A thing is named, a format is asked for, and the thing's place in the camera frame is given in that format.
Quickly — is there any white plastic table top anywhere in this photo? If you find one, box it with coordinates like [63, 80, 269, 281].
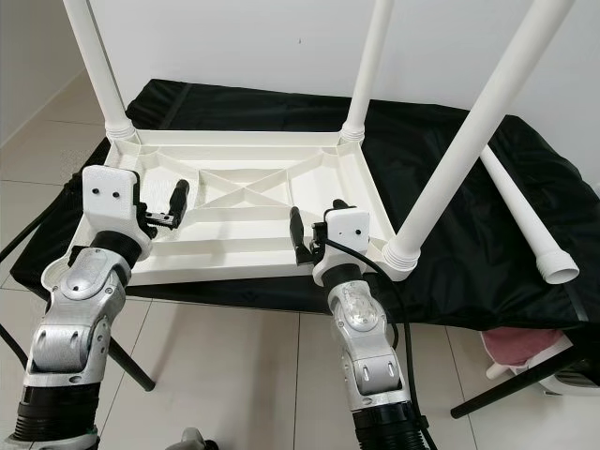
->
[42, 128, 419, 293]

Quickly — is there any white plastic table leg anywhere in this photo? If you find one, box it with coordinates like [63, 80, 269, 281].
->
[339, 0, 396, 144]
[61, 0, 143, 143]
[478, 145, 581, 286]
[379, 0, 578, 274]

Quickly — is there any black table cloth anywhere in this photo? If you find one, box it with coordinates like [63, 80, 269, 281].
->
[9, 78, 600, 331]

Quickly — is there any grey left robot foot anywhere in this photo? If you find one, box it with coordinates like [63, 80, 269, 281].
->
[180, 428, 218, 450]

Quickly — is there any pink slipper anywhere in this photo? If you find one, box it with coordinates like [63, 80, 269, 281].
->
[483, 327, 565, 368]

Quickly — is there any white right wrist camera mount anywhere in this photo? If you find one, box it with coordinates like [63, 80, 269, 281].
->
[314, 207, 372, 288]

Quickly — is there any black metal table frame leg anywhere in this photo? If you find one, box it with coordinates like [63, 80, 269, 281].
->
[108, 336, 158, 394]

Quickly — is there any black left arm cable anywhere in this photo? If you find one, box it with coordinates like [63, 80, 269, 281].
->
[0, 202, 87, 371]

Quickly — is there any black metal table frame bar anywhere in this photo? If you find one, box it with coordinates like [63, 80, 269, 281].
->
[450, 345, 600, 419]

